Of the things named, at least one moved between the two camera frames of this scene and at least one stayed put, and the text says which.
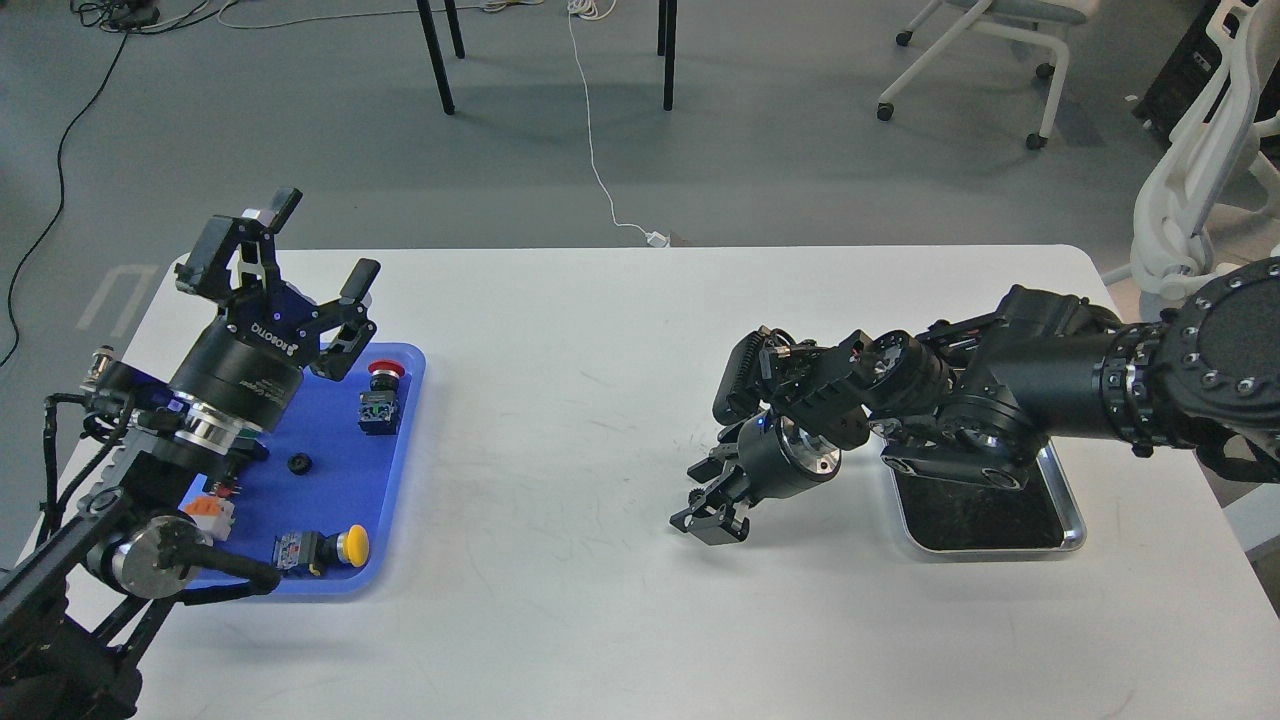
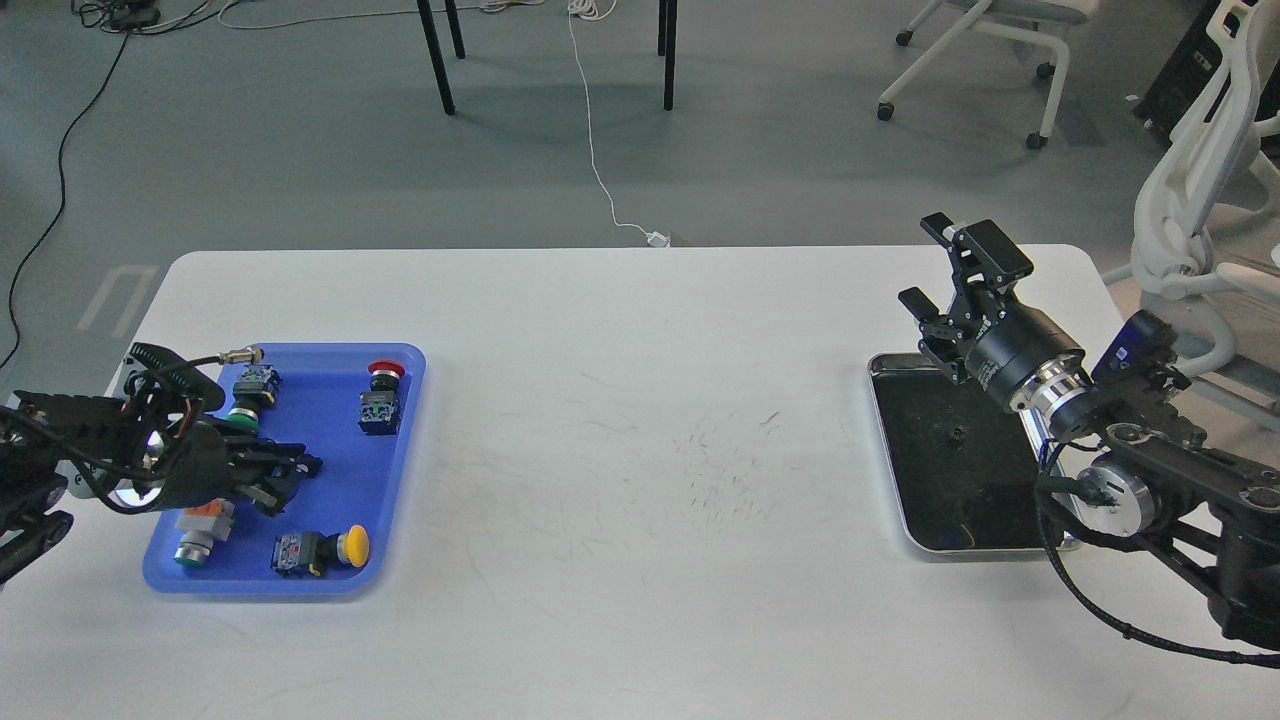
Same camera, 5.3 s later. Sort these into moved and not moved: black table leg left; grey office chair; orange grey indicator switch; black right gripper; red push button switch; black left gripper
Moved: black right gripper; black left gripper
Not moved: black table leg left; grey office chair; orange grey indicator switch; red push button switch
